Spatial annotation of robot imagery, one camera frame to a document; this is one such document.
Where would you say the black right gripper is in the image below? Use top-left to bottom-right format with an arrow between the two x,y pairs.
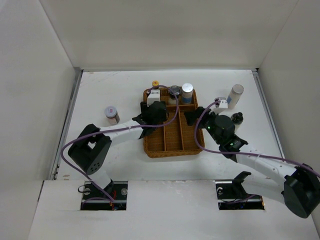
184,106 -> 223,145

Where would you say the white jar black lid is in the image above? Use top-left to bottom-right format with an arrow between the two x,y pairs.
168,85 -> 182,106

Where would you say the white shaker silver lid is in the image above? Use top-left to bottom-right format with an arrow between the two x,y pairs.
181,83 -> 194,105

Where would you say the red sauce bottle yellow cap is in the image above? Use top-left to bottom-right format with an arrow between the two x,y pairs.
151,80 -> 160,90

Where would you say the white bottle black grinder cap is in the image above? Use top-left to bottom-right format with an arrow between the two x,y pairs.
230,112 -> 244,133

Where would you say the sauce jar grey lid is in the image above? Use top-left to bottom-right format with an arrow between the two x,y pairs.
104,106 -> 120,125

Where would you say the white canister grey lid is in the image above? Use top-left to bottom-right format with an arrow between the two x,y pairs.
226,84 -> 244,110

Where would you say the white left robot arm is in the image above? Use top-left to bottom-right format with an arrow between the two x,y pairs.
67,101 -> 169,200

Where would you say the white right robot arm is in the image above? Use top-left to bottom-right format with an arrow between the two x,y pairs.
184,107 -> 320,219

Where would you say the brown wicker tray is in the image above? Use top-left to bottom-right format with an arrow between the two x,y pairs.
143,91 -> 202,158

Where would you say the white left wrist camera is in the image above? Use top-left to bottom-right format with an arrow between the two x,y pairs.
146,89 -> 161,107

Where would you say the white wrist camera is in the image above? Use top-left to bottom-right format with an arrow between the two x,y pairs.
214,97 -> 228,109
146,89 -> 161,107

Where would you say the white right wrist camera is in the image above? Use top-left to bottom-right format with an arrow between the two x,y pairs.
214,97 -> 228,109

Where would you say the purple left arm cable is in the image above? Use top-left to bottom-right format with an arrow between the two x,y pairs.
61,85 -> 180,210

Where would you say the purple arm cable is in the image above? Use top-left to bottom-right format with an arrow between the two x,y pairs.
61,85 -> 180,210
193,99 -> 320,205

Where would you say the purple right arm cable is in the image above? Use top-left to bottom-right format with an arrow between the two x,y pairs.
193,99 -> 320,205

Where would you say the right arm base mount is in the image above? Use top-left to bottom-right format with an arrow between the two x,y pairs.
215,171 -> 265,211

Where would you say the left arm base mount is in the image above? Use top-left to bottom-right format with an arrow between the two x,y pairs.
78,181 -> 129,211

